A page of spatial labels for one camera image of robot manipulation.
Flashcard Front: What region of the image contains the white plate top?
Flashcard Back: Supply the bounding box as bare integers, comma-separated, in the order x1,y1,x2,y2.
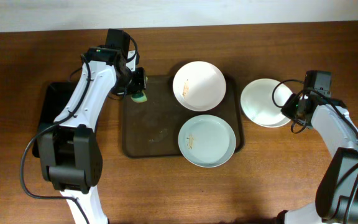
172,61,226,111

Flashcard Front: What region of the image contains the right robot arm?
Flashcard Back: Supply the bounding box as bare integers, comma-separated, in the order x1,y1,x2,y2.
273,70,358,223

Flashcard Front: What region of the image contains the green yellow sponge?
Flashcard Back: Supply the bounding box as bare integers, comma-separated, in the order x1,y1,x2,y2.
131,91,147,103

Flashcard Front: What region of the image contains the brown plastic serving tray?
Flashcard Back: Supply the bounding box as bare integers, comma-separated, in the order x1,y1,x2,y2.
121,76,246,159

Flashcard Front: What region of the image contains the black rectangular tray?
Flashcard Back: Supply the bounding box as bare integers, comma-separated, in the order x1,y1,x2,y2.
38,82,76,159

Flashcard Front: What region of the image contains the white plate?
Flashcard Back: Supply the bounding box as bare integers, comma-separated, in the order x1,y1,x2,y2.
241,78,290,128
172,61,226,111

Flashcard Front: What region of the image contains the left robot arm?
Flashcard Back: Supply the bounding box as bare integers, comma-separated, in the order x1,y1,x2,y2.
31,29,147,223

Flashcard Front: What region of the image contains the pale blue plate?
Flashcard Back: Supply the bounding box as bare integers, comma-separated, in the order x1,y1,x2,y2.
178,114,237,168

